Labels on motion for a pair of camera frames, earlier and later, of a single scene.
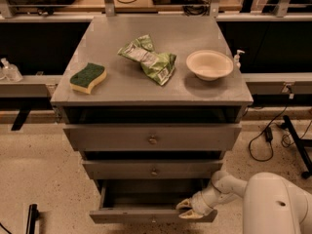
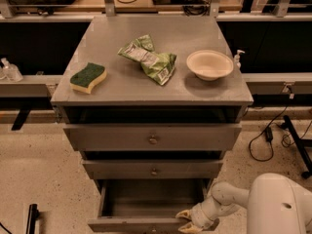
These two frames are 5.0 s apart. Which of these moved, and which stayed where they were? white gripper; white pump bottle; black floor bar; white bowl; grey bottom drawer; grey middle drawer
Moved: white gripper; grey bottom drawer
Stayed: grey middle drawer; white pump bottle; black floor bar; white bowl
